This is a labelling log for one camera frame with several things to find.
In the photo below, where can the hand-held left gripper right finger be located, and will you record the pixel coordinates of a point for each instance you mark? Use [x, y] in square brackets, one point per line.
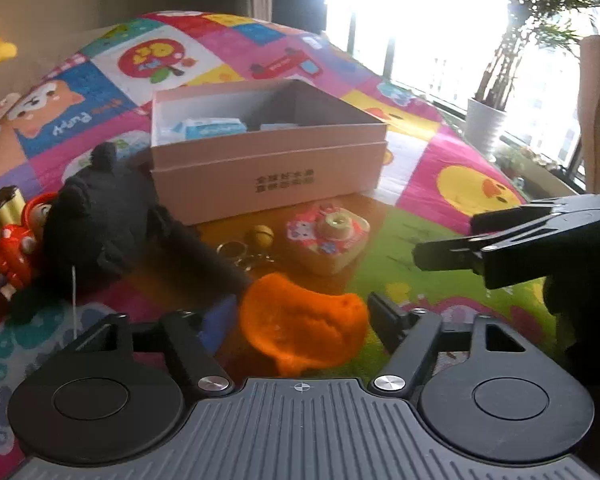
[387, 325]

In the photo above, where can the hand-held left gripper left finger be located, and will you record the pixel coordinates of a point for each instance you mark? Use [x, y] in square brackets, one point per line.
[220, 320]

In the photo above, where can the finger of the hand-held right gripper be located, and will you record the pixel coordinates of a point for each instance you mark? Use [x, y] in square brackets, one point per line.
[445, 255]
[495, 220]

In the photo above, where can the orange plush toy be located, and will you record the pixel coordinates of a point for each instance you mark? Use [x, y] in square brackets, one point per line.
[300, 325]

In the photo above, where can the keyring with gold bell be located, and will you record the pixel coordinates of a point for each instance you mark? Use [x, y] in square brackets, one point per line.
[260, 236]

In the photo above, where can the pink toy camera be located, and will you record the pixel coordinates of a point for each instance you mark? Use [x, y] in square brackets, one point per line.
[325, 250]

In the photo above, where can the pink cardboard box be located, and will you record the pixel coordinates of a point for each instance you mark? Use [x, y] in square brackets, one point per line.
[230, 185]

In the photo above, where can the black plush toy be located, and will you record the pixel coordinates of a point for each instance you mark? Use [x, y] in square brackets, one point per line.
[95, 220]

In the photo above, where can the blue white tissue packet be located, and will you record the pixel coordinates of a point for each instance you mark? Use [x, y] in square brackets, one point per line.
[215, 127]

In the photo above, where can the red toy figure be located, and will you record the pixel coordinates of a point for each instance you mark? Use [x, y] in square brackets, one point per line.
[15, 255]

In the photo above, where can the gold and black small toy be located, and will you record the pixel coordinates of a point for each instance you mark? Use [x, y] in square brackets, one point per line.
[7, 207]

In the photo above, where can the small potted plants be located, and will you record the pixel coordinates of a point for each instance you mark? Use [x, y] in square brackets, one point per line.
[512, 160]

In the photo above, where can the colourful cartoon play mat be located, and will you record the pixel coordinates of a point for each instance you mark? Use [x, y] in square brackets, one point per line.
[455, 160]

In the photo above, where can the potted palm plant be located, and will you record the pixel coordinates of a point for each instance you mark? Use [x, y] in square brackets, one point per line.
[486, 125]

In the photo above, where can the tan upright panel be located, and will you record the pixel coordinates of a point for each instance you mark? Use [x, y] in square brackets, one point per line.
[592, 85]

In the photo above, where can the black framed window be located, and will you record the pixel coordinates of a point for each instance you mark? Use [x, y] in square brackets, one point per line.
[389, 60]

